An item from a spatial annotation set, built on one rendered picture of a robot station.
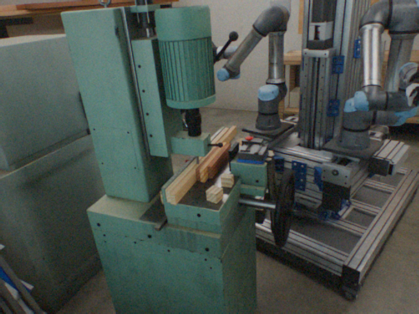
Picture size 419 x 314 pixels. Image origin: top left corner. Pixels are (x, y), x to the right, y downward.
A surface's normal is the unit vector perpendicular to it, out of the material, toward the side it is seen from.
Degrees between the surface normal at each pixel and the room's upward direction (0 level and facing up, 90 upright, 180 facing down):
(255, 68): 90
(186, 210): 90
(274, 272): 0
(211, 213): 90
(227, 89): 90
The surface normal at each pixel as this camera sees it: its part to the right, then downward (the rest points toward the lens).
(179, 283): -0.38, 0.43
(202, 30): 0.66, 0.28
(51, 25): 0.89, 0.14
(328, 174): -0.67, 0.37
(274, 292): -0.07, -0.90
